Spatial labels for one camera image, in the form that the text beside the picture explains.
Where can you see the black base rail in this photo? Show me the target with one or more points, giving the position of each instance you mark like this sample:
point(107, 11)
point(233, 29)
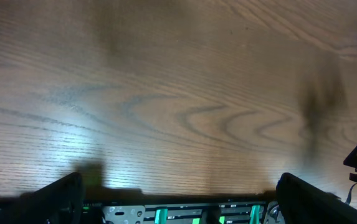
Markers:
point(229, 212)

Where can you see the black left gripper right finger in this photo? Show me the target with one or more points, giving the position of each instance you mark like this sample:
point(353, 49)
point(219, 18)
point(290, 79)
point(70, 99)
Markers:
point(302, 203)

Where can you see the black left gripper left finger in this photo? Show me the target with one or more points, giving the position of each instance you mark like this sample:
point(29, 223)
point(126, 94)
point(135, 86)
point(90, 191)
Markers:
point(43, 204)

